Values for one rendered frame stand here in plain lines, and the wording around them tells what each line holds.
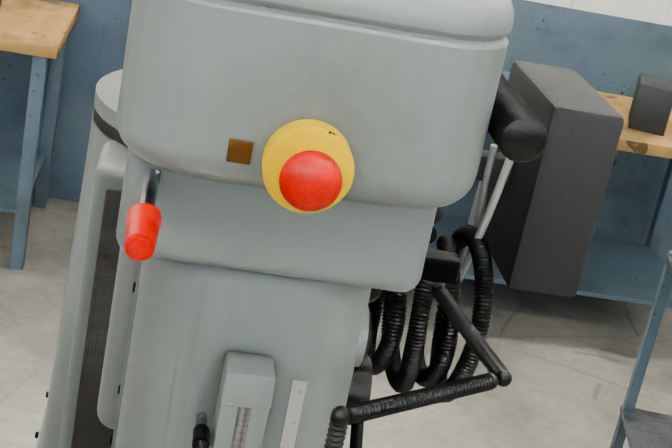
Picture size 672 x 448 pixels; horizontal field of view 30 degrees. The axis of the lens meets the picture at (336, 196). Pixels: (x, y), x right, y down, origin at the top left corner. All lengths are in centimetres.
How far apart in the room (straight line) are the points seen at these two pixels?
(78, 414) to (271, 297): 62
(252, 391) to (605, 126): 51
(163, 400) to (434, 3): 43
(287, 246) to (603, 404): 383
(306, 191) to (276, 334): 26
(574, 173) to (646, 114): 369
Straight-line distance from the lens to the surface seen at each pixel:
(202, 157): 83
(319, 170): 78
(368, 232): 96
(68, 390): 159
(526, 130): 88
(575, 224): 135
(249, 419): 102
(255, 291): 101
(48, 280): 480
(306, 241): 96
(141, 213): 83
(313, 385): 105
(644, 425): 397
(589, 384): 486
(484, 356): 103
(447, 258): 113
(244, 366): 101
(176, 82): 82
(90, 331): 154
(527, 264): 135
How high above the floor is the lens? 201
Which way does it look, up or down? 19 degrees down
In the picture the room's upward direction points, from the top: 11 degrees clockwise
